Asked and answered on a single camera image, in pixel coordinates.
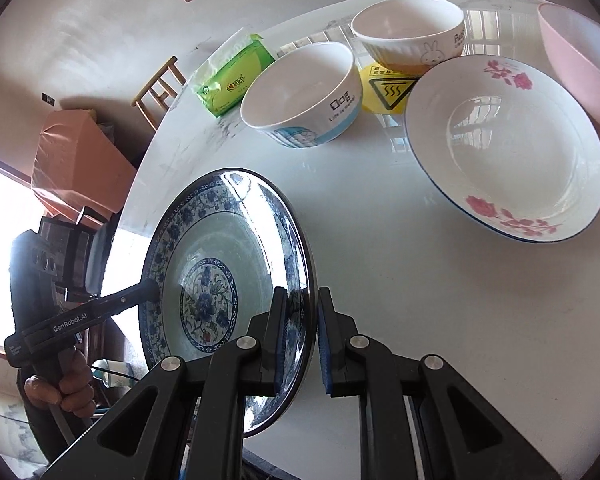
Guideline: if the pink bowl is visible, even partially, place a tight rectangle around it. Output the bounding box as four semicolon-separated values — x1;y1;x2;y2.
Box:
537;2;600;135

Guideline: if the white bowl with blue cartoon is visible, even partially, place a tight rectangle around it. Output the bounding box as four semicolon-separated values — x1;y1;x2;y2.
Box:
240;41;365;150

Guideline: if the green tissue pack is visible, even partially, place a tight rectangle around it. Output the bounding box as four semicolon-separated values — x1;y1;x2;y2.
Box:
194;27;277;120

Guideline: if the white plate with pink flowers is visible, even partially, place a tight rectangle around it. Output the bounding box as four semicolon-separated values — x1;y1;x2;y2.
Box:
404;55;600;246

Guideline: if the light wooden chair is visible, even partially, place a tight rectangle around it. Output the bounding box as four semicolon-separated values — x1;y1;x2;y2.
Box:
131;56;188;131

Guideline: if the orange covered box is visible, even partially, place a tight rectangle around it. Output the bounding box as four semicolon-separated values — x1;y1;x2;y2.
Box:
30;109;138;221

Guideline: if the white cup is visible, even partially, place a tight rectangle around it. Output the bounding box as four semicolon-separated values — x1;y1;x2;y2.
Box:
91;357;131;388

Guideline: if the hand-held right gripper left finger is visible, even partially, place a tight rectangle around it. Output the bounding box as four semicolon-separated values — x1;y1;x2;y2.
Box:
40;287;288;480

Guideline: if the person's left hand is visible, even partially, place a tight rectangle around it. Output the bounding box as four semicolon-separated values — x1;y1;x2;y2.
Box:
24;350;95;412

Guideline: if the yellow round warning sticker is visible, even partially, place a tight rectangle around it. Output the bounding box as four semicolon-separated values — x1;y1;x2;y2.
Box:
357;60;423;116

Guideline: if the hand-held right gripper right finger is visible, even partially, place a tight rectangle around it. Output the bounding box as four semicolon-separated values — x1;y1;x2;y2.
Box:
318;286;561;480

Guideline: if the blue patterned plate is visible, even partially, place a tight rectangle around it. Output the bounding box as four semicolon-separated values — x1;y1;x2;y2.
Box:
139;167;315;438

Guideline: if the white bowl with rabbit print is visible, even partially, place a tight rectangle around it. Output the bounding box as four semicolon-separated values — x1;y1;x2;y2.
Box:
351;0;466;75

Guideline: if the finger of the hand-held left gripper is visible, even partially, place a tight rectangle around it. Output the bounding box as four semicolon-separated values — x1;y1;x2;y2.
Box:
86;279;161;322

